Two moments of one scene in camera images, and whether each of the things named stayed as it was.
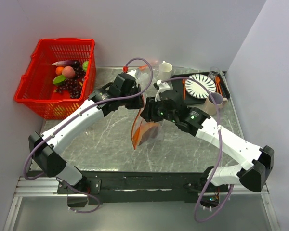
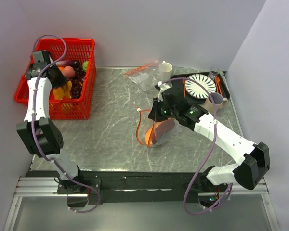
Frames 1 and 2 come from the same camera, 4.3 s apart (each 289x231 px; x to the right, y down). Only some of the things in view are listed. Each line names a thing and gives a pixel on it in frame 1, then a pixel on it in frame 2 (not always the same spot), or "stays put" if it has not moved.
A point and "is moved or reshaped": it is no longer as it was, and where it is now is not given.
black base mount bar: x=143 y=187 stays put
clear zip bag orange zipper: x=144 y=132 is moved or reshaped
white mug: x=165 y=70 stays put
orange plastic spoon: x=217 y=81 stays put
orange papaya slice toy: x=144 y=133 to x=159 y=130
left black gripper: x=137 y=105 to x=61 y=80
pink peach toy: x=68 y=71 stays put
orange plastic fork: x=183 y=82 stays put
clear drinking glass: x=213 y=71 stays put
